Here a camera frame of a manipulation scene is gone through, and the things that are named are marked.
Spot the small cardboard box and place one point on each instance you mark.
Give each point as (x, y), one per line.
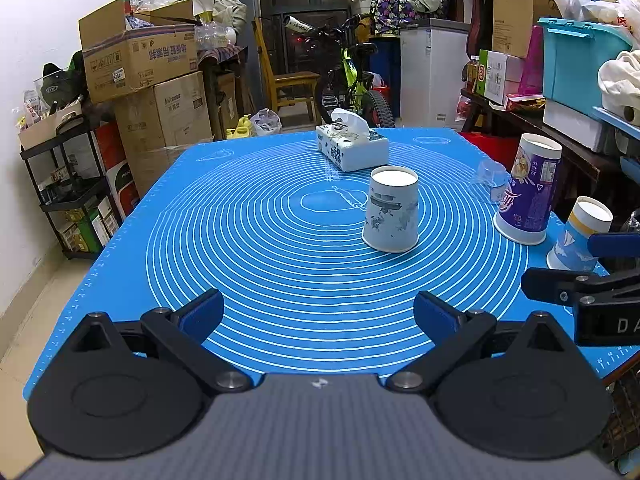
(47, 127)

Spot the clear plastic cup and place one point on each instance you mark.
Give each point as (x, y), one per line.
(489, 176)

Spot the red plastic bin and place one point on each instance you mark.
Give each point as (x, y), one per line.
(492, 147)

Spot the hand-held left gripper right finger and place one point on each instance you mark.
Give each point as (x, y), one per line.
(436, 314)

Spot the teal plastic storage bin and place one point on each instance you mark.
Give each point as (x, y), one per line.
(570, 65)

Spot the black metal shelf rack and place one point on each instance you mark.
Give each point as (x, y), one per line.
(65, 205)

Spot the open cardboard box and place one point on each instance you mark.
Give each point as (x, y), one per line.
(135, 57)

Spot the wooden chair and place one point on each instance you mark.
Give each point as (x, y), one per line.
(290, 80)

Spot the pink plastic sheet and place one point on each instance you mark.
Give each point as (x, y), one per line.
(532, 65)

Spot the tall purple paper cup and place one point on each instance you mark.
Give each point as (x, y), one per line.
(530, 190)

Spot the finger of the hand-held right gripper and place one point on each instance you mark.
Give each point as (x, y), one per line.
(550, 284)
(612, 245)

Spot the dark wooden side table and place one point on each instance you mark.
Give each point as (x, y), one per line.
(585, 165)

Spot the large brown cardboard box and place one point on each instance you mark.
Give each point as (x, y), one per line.
(165, 115)

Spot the blue silicone baking mat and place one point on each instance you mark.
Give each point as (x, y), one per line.
(280, 260)

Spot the tall cardboard box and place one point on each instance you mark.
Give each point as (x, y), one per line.
(517, 10)

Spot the white blue-print paper cup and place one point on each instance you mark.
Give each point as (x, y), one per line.
(390, 210)

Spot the yellow and blue paper cup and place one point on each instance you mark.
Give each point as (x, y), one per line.
(575, 237)

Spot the floral fabric bag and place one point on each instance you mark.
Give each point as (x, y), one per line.
(395, 5)

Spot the white and green carton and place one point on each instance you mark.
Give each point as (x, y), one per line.
(495, 77)

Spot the clear plastic bag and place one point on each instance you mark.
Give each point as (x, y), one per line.
(266, 122)

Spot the white patterned tissue box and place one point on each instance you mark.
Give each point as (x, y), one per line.
(350, 152)

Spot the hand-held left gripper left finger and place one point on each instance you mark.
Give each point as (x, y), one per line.
(202, 314)

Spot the yellow plastic jug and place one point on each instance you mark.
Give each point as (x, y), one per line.
(239, 129)

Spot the white chest freezer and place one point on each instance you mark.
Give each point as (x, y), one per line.
(430, 75)

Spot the white crumpled cloth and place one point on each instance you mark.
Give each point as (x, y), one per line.
(620, 85)

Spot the green and black bicycle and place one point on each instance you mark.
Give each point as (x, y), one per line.
(355, 75)

